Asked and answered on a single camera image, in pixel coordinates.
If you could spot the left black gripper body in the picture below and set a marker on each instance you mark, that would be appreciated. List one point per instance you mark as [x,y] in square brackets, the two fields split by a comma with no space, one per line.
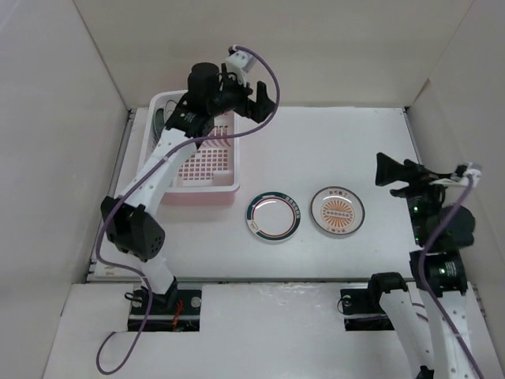
[233,97]

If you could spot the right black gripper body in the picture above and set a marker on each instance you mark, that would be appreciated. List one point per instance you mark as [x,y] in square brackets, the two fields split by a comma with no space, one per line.
[420,191]

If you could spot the orange sunburst plate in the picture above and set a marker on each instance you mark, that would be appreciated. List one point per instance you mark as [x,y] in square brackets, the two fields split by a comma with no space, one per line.
[337,211]

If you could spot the dark teal patterned plate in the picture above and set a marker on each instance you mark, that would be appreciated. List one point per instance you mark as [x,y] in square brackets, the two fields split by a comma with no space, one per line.
[158,123]

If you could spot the white plate green red rim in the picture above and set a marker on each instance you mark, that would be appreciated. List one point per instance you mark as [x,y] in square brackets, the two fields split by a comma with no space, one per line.
[273,217]

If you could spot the white plate with flower emblem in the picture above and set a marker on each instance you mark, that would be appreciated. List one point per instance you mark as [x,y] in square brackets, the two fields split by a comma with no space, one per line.
[168,109]

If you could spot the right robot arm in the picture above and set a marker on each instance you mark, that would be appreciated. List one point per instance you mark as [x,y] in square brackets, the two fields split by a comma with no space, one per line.
[437,343]

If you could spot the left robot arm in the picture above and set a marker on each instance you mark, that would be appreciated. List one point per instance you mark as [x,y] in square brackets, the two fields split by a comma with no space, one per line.
[129,218]

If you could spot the pink plastic dish rack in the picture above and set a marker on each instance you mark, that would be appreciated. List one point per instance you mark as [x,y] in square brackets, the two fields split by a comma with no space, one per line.
[210,177]

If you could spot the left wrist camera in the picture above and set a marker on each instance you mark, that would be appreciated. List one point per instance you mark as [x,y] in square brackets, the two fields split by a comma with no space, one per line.
[239,63]

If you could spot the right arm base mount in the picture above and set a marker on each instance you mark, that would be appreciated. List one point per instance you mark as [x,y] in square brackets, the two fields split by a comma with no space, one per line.
[360,312]

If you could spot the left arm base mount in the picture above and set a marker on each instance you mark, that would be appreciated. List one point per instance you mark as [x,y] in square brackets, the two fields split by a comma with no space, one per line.
[183,314]

